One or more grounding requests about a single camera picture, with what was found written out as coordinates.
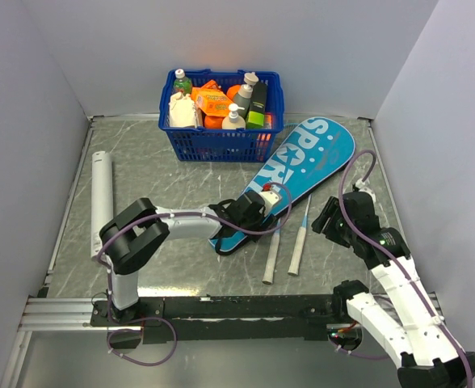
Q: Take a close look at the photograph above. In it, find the badminton racket white grip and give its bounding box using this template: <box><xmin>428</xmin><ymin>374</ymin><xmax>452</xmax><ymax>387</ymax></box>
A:
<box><xmin>287</xmin><ymin>192</ymin><xmax>313</xmax><ymax>277</ymax></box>
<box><xmin>262</xmin><ymin>229</ymin><xmax>280</xmax><ymax>285</ymax></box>

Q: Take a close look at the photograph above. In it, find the blue sport racket bag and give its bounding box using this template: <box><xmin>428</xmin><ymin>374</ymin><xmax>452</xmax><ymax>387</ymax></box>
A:
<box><xmin>208</xmin><ymin>116</ymin><xmax>357</xmax><ymax>256</ymax></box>

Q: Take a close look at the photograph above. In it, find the white shuttlecock tube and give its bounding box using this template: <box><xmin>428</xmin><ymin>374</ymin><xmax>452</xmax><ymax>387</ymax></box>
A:
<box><xmin>90</xmin><ymin>151</ymin><xmax>114</xmax><ymax>259</ymax></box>

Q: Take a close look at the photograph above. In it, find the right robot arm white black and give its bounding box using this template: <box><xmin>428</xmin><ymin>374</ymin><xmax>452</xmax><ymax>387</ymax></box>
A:
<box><xmin>311</xmin><ymin>191</ymin><xmax>475</xmax><ymax>387</ymax></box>

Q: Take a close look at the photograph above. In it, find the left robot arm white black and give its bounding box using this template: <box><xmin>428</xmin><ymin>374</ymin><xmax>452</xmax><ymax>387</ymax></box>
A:
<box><xmin>97</xmin><ymin>189</ymin><xmax>281</xmax><ymax>322</ymax></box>

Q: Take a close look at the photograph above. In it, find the blue plastic shopping basket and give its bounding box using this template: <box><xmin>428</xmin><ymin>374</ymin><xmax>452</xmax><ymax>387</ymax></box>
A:
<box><xmin>158</xmin><ymin>70</ymin><xmax>284</xmax><ymax>162</ymax></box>

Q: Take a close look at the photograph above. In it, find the white pump lotion bottle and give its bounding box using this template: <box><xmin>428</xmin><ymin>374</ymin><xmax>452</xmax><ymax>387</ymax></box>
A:
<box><xmin>221</xmin><ymin>103</ymin><xmax>246</xmax><ymax>130</ymax></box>

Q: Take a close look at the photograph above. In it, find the black green carton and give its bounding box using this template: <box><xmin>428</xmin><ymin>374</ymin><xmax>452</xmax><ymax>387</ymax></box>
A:
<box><xmin>246</xmin><ymin>82</ymin><xmax>267</xmax><ymax>129</ymax></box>

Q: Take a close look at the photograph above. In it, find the orange round fruit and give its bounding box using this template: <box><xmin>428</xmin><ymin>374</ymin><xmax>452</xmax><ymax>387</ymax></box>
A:
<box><xmin>204</xmin><ymin>116</ymin><xmax>225</xmax><ymax>130</ymax></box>

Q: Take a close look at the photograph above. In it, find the grey bottle beige cap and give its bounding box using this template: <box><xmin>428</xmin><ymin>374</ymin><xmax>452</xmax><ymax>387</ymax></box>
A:
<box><xmin>233</xmin><ymin>72</ymin><xmax>259</xmax><ymax>118</ymax></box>

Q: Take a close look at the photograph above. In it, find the white cloth pouch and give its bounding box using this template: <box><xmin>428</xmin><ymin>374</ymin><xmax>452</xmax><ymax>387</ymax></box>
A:
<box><xmin>169</xmin><ymin>92</ymin><xmax>200</xmax><ymax>128</ymax></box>

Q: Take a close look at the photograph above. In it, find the orange snack box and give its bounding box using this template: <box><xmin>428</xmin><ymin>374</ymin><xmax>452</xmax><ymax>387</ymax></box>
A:
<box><xmin>191</xmin><ymin>79</ymin><xmax>232</xmax><ymax>117</ymax></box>

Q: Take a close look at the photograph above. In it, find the green bottle white cap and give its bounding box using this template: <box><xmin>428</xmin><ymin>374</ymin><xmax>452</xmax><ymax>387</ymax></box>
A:
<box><xmin>173</xmin><ymin>69</ymin><xmax>192</xmax><ymax>95</ymax></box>

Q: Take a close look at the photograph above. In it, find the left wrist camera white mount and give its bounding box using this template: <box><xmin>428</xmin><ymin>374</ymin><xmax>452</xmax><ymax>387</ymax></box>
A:
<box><xmin>259</xmin><ymin>183</ymin><xmax>282</xmax><ymax>214</ymax></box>

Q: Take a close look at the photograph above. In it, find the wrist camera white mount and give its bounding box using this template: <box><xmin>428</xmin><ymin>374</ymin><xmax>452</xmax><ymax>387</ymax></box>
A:
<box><xmin>259</xmin><ymin>183</ymin><xmax>282</xmax><ymax>214</ymax></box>
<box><xmin>353</xmin><ymin>179</ymin><xmax>376</xmax><ymax>202</ymax></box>

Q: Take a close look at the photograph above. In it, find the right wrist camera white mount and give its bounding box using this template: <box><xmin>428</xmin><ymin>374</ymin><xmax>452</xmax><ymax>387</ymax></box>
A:
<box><xmin>353</xmin><ymin>179</ymin><xmax>376</xmax><ymax>202</ymax></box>

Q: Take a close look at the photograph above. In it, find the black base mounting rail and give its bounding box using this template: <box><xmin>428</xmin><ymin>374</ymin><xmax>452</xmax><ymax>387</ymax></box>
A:
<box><xmin>90</xmin><ymin>294</ymin><xmax>352</xmax><ymax>344</ymax></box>

